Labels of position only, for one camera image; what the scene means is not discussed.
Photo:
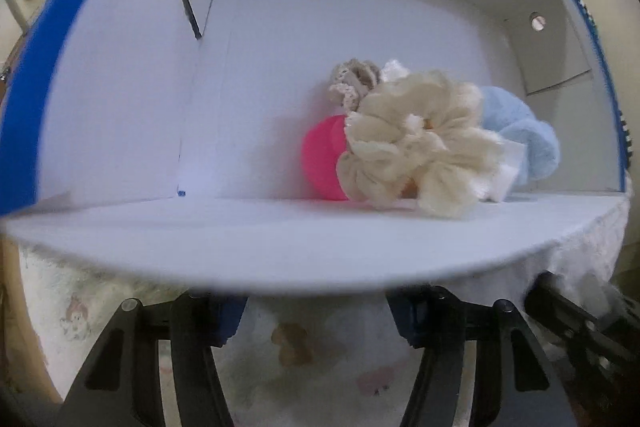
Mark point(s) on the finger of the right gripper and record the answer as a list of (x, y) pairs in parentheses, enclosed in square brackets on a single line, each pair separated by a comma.
[(603, 350)]

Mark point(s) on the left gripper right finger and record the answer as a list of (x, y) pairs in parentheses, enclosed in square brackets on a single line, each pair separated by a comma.
[(514, 383)]

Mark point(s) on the beige lace scrunchie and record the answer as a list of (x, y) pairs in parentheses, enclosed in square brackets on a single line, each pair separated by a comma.
[(351, 81)]

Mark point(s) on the floral fleece bed blanket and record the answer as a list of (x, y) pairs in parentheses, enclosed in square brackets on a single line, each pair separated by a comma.
[(302, 361)]

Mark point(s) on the light blue fluffy cloth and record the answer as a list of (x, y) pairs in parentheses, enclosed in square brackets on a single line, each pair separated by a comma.
[(507, 115)]

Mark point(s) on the white box blue tape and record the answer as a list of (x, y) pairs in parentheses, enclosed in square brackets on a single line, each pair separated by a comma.
[(163, 137)]

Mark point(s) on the pink round sponge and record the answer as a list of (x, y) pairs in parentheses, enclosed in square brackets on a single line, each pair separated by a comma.
[(322, 147)]

